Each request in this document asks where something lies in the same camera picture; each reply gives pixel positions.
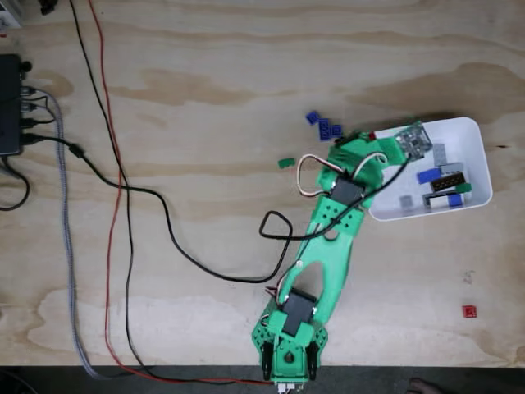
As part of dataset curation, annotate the blue lego plate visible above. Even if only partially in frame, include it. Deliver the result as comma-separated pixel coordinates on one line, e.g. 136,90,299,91
417,167,440,185

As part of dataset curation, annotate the brown long lego brick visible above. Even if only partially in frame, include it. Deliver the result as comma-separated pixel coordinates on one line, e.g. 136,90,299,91
430,174,468,192

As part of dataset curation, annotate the white plastic bin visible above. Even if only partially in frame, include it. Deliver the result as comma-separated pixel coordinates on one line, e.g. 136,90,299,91
367,117,493,222

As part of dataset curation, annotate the dark grey hub box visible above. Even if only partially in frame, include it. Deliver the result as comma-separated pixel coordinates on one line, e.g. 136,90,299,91
0,53,25,157

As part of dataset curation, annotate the white box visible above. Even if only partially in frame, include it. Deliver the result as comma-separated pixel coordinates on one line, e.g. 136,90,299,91
0,0,22,29

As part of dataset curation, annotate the green camera circuit board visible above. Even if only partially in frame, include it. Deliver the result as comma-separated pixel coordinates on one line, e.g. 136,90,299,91
395,121,432,160

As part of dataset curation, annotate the thick black camera cable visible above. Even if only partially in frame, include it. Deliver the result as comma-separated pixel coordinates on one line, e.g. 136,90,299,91
22,133,411,284

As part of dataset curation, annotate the thin black power cable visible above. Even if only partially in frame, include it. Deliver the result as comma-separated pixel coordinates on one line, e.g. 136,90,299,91
68,0,276,387

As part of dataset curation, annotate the thin red power cable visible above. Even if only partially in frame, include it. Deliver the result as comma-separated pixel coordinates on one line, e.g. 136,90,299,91
88,0,276,387

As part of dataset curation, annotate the grey braided cable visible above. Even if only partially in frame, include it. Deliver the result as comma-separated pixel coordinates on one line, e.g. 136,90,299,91
21,85,139,381

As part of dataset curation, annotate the short black hub cable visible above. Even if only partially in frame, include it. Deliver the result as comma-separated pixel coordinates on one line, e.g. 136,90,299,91
21,93,57,126

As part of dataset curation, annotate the black looped cable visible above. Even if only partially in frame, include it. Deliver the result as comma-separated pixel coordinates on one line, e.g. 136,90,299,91
0,158,31,213

